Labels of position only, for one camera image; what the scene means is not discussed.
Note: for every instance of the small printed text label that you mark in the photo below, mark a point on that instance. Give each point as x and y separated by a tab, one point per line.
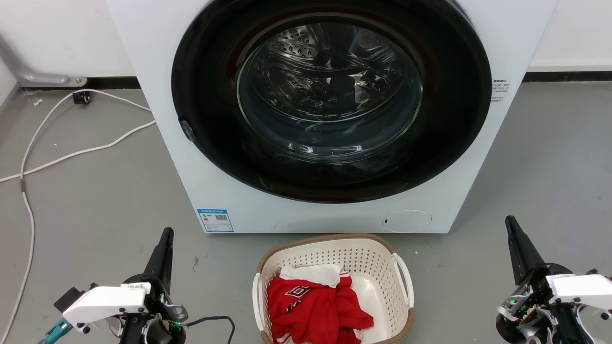
498	91

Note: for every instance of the black round washer door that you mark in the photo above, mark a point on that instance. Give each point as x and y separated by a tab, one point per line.
215	119

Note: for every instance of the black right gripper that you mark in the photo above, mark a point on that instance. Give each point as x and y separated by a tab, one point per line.
535	306

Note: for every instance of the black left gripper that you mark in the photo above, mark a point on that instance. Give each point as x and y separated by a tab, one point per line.
160	315

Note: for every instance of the red printed garment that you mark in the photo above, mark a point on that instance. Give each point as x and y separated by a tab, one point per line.
311	310

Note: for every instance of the white front-load washing machine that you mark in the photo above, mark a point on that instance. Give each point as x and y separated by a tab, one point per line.
167	157

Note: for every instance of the cream perforated laundry basket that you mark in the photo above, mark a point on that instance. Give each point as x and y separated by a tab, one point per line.
368	260

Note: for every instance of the grey metal pipe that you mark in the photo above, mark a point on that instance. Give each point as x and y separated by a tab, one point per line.
28	75

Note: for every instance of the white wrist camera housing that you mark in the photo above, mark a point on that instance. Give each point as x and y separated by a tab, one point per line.
105	302
583	287

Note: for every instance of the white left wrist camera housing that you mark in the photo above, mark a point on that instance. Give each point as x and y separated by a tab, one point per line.
105	302

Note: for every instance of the round white filter cover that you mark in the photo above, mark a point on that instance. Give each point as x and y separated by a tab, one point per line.
407	221

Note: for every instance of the small black plug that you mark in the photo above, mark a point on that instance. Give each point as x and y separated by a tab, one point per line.
81	97

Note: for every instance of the white cloth garment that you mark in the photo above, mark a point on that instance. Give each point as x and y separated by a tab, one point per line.
311	273

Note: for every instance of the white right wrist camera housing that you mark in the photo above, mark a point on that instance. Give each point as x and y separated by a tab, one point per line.
583	287

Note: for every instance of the blue energy label sticker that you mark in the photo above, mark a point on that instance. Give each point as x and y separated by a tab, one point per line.
215	220

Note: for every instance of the teal connector piece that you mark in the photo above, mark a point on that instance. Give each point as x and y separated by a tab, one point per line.
56	330

